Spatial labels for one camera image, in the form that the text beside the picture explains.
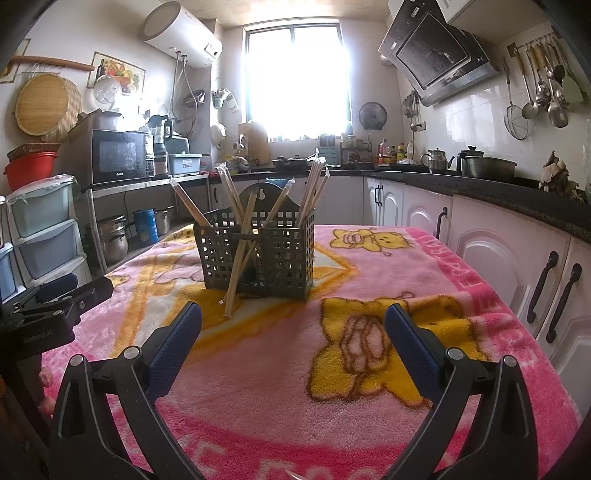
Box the small white drawer organizer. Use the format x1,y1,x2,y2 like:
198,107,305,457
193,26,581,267
318,134,340,167

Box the red plastic bucket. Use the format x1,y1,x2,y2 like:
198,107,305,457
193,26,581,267
4,152,58,191

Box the woven basket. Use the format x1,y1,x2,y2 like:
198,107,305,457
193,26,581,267
7,143,61,162

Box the black glass range hood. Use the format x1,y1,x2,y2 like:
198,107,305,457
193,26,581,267
379,0,500,107

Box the dark green plastic utensil basket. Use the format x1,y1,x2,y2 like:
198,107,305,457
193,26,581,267
194,182,315,302

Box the white wall cabinet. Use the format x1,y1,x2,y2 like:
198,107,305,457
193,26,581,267
434,0,546,24

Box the fruit wall poster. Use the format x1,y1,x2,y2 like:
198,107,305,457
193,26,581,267
87,52,146,97

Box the large metal pot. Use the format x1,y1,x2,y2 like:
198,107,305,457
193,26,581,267
462,156,517,183

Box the beige water jug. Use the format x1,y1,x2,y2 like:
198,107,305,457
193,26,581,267
238,121,270,166

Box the grey plastic storage bin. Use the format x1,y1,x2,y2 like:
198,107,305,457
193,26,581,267
168,153,203,178

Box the steel kettle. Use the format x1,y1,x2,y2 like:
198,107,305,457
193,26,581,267
420,148,455,175

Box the black wall fan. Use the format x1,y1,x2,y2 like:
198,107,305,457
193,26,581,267
359,102,389,131

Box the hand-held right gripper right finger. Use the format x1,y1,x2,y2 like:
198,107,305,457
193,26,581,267
385,302,540,480

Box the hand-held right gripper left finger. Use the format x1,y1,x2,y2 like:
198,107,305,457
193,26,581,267
48,301,204,480

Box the small white fan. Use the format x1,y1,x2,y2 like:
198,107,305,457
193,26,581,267
93,75,123,112

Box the row of condiment bottles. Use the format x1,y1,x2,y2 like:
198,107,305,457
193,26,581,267
378,138,416,164

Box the white cylindrical water heater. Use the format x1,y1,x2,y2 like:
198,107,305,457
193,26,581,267
141,1,223,69

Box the black frying pan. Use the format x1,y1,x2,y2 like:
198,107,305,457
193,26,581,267
271,154,319,172

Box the brown knobbly roots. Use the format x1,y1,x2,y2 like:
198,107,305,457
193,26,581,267
538,150,583,201

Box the black spice rack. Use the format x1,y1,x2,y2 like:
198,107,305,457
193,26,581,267
341,134,375,164

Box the black blender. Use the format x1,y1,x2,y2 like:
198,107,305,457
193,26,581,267
148,114,174,178

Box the row of hanging kitchen utensils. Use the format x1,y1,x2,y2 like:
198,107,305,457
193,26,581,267
505,31,583,129

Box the stack of steel pots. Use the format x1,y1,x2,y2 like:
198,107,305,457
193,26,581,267
95,216,130,264

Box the metal storage shelf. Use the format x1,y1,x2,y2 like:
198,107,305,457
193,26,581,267
85,173,211,273

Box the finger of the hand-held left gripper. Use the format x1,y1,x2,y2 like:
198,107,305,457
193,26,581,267
36,273,79,302
13,277,115,320

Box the wooden rolling pin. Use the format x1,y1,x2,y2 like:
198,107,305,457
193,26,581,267
9,55,95,72

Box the small steel pot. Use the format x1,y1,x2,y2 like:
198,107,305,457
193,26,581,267
154,207,175,236

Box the pink printed blanket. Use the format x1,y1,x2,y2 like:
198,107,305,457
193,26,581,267
41,224,583,480

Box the blue metal can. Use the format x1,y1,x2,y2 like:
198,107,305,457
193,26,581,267
133,209,159,244

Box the wall-mounted toothbrush holder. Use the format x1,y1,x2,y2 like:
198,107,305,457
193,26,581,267
212,88,241,112

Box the pile of chopsticks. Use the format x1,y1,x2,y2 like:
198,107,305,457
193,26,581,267
168,148,331,319

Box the grey plastic drawer unit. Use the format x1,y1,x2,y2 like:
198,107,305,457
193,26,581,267
7,174,90,301

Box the person's left hand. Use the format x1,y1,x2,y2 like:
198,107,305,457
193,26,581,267
39,367,58,414

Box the round bamboo board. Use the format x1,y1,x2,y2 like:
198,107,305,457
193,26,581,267
15,75,83,143

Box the black kitchen countertop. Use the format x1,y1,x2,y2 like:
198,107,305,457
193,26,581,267
208,168,591,232

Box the water heater hoses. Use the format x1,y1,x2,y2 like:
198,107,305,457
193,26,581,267
171,53,195,134

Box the black microwave oven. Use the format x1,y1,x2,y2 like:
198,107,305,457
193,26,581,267
60,129,155,188

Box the kitchen window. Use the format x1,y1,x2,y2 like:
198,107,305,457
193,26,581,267
244,23,352,141

